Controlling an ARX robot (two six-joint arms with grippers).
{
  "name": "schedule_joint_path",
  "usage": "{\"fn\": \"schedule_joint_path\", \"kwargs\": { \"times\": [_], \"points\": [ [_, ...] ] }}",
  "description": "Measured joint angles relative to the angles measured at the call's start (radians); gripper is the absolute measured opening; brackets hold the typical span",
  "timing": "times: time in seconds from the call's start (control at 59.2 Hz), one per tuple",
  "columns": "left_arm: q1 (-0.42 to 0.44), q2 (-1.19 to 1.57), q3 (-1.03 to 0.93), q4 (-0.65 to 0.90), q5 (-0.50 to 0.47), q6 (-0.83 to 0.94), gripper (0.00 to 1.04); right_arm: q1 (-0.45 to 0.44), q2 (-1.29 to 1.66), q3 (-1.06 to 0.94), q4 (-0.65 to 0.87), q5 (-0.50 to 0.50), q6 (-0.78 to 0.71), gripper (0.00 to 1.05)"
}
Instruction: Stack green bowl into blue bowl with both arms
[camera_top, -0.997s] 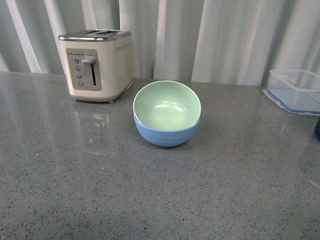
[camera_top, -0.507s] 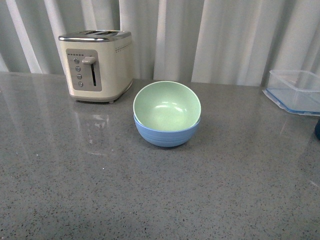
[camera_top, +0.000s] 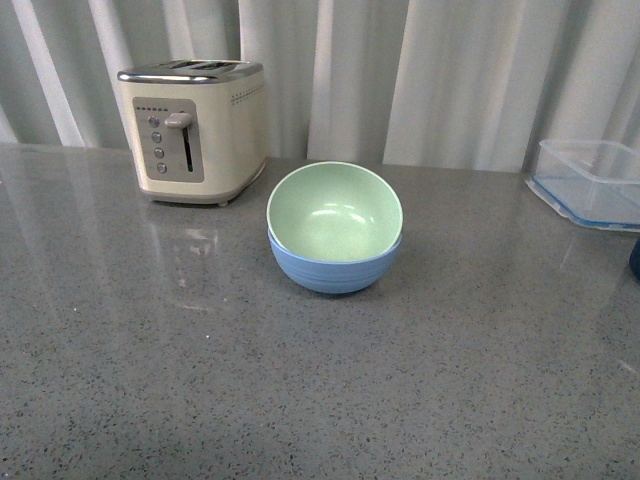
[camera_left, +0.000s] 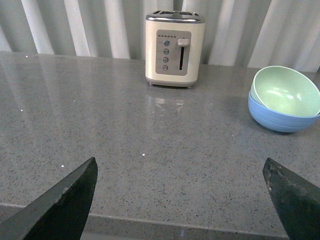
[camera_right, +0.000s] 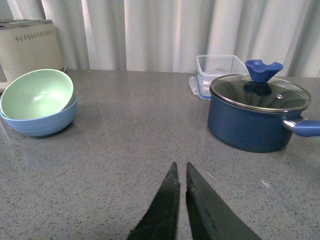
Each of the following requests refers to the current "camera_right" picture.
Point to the cream two-slot toaster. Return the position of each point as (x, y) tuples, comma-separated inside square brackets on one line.
[(27, 45)]

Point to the clear plastic food container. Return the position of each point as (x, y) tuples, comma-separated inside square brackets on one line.
[(210, 67)]

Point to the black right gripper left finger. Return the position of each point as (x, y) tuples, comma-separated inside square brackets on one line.
[(160, 222)]

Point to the white pleated curtain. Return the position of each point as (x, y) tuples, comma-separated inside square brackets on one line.
[(168, 35)]

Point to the green plastic bowl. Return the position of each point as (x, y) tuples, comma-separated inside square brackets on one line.
[(37, 94)]

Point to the blue plastic bowl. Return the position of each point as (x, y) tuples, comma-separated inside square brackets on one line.
[(43, 126)]

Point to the dark blue saucepan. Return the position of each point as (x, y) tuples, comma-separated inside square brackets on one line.
[(256, 131)]

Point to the glass pot lid blue knob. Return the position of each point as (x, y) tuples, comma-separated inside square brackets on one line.
[(260, 90)]

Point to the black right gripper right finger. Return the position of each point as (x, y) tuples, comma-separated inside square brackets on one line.
[(210, 217)]

